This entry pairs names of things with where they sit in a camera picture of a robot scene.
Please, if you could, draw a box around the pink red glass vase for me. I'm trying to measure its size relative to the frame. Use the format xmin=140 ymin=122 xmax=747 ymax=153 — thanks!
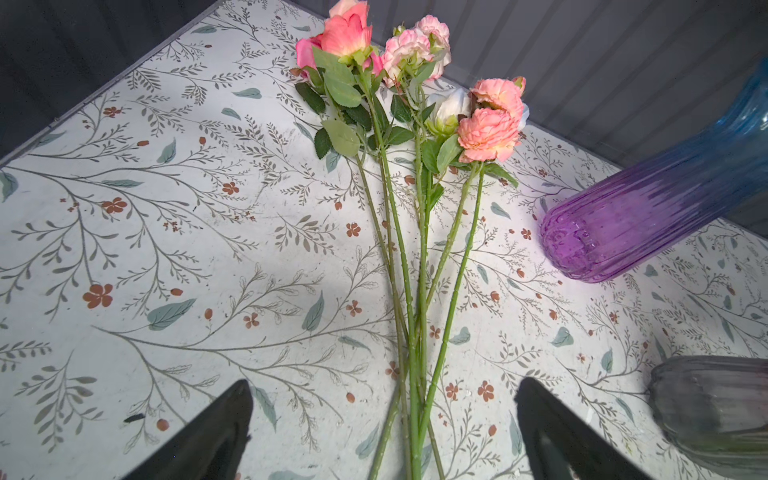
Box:
xmin=648 ymin=356 xmax=767 ymax=479

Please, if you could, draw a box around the blue purple glass vase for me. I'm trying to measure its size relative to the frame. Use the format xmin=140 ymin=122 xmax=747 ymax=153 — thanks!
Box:
xmin=539 ymin=63 xmax=767 ymax=283

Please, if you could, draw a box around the bunch of artificial flowers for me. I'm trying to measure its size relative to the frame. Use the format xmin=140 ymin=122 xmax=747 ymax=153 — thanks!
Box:
xmin=294 ymin=1 xmax=528 ymax=479

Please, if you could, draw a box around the floral patterned table mat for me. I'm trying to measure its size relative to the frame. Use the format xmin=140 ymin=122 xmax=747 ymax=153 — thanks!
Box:
xmin=1 ymin=1 xmax=767 ymax=479

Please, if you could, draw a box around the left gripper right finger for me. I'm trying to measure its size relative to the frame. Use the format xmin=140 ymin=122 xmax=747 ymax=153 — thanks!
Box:
xmin=515 ymin=377 xmax=650 ymax=480

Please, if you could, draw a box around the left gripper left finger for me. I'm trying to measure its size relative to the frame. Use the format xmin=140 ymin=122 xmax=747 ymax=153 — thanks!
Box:
xmin=125 ymin=380 xmax=253 ymax=480

